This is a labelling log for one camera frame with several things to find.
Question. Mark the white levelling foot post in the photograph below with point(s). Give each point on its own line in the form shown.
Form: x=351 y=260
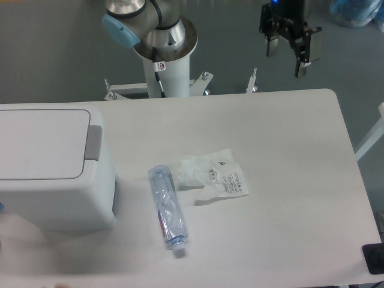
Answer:
x=251 y=86

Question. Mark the white trash can lid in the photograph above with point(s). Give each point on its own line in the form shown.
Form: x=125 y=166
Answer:
x=42 y=144

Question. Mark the black device at table edge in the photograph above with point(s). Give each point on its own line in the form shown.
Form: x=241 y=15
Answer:
x=373 y=254

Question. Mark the crumpled white plastic wrapper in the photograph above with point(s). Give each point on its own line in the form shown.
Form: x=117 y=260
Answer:
x=217 y=175

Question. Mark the white table leg frame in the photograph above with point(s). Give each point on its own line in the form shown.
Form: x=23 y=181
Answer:
x=373 y=135

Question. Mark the white trash can body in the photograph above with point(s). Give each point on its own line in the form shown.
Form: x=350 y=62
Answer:
x=85 y=203

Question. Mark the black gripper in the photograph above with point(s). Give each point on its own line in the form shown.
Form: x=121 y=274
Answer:
x=289 y=20

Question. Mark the blue plastic bag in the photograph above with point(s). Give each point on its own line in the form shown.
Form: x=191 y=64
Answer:
x=356 y=14

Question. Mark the crushed clear plastic bottle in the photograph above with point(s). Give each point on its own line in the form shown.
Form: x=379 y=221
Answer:
x=171 y=219

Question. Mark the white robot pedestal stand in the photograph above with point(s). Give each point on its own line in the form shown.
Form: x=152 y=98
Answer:
x=164 y=79

